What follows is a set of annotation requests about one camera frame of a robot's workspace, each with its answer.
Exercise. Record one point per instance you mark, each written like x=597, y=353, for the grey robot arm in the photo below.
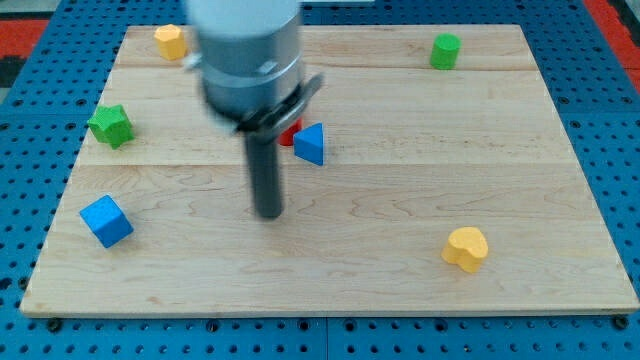
x=250, y=62

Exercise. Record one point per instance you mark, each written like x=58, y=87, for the red circle block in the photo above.
x=287, y=137

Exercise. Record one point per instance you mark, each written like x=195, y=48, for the blue cube block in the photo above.
x=107, y=221

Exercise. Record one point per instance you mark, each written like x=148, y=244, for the blue triangle block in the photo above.
x=309, y=144

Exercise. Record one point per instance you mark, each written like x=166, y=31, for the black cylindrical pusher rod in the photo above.
x=263, y=168

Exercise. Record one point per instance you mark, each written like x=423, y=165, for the wooden board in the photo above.
x=412, y=154

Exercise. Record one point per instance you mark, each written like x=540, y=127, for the yellow heart block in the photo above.
x=467, y=248

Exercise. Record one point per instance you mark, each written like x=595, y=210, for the green cylinder block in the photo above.
x=445, y=50

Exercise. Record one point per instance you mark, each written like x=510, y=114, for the yellow hexagon block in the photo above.
x=171, y=42

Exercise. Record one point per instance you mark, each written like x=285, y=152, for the green star block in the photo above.
x=111, y=125

